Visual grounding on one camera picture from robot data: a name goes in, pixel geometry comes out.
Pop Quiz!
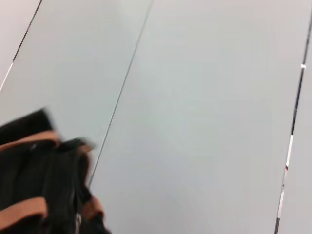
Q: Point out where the black food bag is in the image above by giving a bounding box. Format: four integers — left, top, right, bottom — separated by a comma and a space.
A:
0, 107, 112, 234

